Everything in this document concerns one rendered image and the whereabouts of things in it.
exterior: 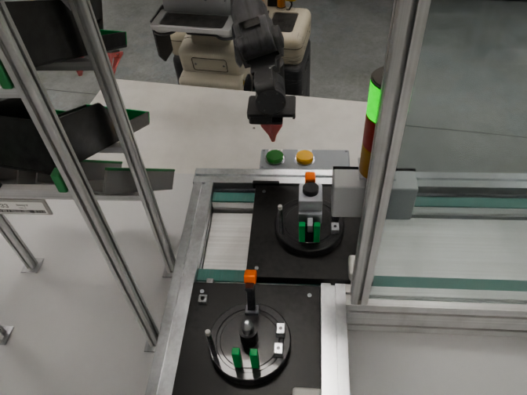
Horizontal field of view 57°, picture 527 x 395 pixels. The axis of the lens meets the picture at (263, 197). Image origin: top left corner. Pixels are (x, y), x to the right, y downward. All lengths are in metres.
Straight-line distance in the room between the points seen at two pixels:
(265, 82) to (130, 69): 2.52
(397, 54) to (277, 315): 0.51
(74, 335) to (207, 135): 0.64
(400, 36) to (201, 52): 1.22
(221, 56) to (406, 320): 1.06
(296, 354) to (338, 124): 0.75
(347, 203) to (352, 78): 2.39
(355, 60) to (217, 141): 2.01
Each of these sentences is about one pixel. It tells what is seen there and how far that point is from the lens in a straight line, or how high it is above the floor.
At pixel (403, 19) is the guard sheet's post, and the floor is 1.51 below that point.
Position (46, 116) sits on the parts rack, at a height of 1.44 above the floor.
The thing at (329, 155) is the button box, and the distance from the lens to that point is 1.16.
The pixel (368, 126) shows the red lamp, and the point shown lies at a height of 1.35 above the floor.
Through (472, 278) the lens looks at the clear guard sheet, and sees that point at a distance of 0.90.
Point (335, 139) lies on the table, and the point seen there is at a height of 0.86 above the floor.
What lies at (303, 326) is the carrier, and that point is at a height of 0.97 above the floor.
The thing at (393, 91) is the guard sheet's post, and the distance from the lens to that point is 0.57.
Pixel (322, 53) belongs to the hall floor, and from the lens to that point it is 3.32.
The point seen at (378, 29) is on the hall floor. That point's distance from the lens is 3.61.
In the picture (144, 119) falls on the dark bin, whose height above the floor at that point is 1.21.
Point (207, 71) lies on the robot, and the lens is 1.73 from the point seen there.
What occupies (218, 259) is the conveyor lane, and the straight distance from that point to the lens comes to 1.03.
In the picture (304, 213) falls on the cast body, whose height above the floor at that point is 1.05.
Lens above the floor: 1.76
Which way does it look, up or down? 48 degrees down
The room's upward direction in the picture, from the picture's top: 5 degrees counter-clockwise
